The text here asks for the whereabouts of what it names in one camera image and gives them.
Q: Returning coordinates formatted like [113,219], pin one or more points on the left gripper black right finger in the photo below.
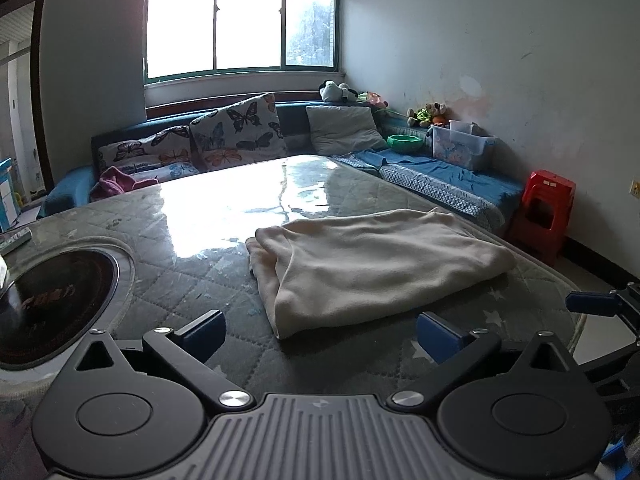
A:
[510,411]

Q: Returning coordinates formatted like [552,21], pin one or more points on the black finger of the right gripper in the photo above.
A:
[623,303]

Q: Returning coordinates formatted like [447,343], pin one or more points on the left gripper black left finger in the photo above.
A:
[129,408]

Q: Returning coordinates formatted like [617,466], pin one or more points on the cream white garment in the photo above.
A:
[336,272]

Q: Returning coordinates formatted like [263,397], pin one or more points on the red plastic stool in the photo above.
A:
[542,219]

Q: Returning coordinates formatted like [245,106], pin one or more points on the round black induction cooktop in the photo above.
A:
[49,306]

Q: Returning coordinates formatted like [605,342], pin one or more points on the white remote control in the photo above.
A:
[15,240]

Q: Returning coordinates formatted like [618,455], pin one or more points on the blue white small cabinet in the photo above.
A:
[9,210]

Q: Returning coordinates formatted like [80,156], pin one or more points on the clear plastic storage box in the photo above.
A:
[467,148]

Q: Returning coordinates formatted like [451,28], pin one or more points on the magenta garment on sofa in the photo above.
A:
[113,182]

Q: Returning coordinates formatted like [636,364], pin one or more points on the stuffed toys pile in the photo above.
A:
[431,114]

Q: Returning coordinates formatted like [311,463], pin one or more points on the green plastic basin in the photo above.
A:
[405,144]

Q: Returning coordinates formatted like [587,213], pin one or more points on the butterfly pillow left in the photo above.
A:
[165,156]

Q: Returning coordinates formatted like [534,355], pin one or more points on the butterfly pillow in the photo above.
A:
[165,156]
[239,134]

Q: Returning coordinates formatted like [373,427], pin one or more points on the butterfly pillow right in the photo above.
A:
[239,134]

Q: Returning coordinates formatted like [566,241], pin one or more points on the grey cushion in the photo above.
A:
[340,130]

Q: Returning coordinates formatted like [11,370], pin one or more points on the panda plush toy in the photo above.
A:
[331,92]

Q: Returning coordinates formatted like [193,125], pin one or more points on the window with green frame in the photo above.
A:
[194,38]

